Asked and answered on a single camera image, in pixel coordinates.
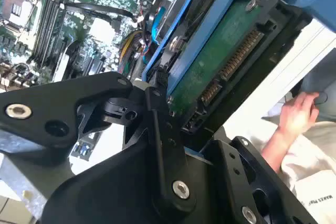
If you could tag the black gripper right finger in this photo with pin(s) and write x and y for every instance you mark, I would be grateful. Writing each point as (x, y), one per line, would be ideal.
(249, 182)

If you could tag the bare person hand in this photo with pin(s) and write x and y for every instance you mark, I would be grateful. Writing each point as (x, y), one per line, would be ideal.
(296, 116)

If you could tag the hard disk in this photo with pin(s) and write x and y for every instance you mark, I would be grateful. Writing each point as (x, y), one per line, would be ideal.
(210, 58)

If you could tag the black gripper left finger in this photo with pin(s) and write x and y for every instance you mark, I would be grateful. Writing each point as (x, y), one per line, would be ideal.
(52, 103)

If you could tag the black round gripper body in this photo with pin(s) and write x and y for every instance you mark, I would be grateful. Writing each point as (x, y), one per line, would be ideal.
(113, 187)

